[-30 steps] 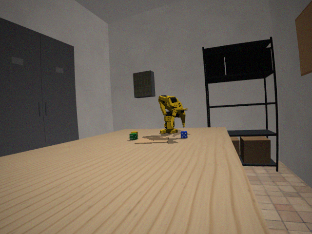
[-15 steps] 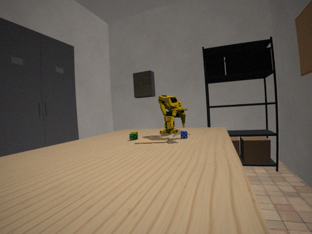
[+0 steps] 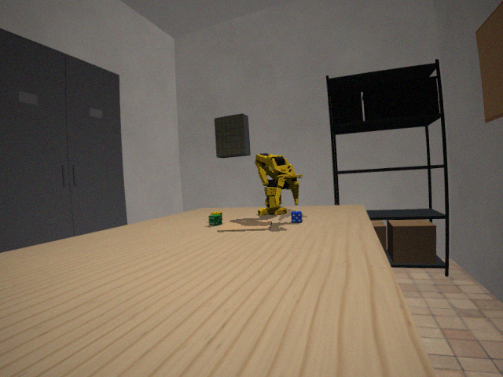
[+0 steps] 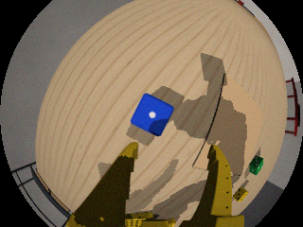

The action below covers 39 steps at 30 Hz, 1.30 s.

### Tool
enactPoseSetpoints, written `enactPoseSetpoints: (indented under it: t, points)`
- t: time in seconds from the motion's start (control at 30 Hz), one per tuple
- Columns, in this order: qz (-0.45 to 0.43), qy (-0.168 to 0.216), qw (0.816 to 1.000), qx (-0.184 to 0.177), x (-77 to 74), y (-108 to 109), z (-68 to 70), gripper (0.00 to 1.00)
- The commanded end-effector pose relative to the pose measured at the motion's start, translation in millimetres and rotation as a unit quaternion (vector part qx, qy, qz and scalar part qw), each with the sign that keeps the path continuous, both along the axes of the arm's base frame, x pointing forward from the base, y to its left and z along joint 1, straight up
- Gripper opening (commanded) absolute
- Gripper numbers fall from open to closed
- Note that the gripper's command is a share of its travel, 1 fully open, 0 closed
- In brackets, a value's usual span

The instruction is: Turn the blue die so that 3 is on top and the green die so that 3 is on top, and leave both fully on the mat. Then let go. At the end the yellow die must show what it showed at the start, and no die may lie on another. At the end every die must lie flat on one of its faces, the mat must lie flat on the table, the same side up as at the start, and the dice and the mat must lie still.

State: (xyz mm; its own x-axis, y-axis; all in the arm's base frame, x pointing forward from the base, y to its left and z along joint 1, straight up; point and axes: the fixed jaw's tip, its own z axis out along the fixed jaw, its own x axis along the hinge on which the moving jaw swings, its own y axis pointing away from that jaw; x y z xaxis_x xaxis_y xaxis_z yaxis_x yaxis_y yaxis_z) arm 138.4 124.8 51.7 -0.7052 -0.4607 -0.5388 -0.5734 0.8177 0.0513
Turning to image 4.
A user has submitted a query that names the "yellow die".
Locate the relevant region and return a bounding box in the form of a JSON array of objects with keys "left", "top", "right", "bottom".
[{"left": 233, "top": 187, "right": 249, "bottom": 201}]

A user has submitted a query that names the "green die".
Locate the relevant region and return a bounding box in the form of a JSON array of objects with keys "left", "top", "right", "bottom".
[{"left": 249, "top": 155, "right": 263, "bottom": 175}]

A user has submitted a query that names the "blue die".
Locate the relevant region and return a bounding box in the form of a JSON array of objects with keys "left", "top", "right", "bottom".
[{"left": 131, "top": 93, "right": 174, "bottom": 136}]

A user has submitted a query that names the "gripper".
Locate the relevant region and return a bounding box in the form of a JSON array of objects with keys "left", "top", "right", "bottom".
[{"left": 66, "top": 142, "right": 244, "bottom": 227}]

